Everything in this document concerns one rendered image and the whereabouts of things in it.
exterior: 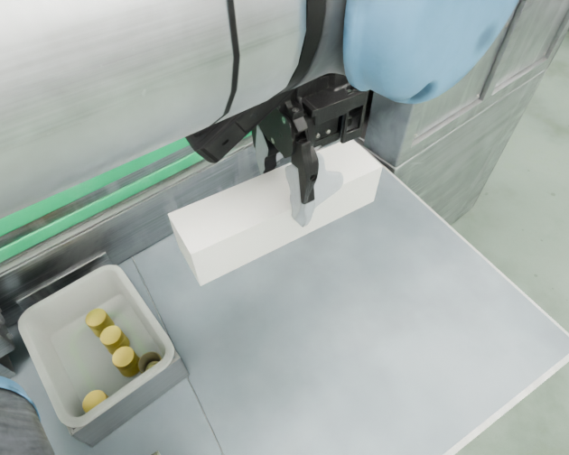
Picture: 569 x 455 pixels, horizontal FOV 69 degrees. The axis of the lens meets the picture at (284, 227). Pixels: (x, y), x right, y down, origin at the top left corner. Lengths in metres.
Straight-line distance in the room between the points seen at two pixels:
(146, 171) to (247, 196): 0.37
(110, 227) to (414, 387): 0.59
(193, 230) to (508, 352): 0.60
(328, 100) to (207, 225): 0.17
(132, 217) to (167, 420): 0.35
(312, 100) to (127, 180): 0.48
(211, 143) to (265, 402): 0.48
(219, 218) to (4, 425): 0.27
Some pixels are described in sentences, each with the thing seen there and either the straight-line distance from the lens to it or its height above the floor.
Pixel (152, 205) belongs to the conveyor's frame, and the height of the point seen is 0.86.
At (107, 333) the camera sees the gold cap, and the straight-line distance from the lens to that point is 0.74.
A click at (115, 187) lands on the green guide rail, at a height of 0.92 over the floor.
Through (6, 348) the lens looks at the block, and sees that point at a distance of 0.78.
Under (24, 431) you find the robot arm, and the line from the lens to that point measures 0.50.
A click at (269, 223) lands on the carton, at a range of 0.44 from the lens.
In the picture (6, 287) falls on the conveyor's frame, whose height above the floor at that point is 0.85.
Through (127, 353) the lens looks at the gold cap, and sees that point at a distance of 0.72.
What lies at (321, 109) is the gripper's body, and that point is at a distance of 0.37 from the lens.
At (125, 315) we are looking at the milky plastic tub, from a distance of 0.80.
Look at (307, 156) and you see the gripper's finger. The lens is 0.37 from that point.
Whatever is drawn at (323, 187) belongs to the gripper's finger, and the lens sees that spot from 0.43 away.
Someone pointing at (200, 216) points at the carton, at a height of 1.11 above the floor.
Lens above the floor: 1.44
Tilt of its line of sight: 52 degrees down
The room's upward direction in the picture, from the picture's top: straight up
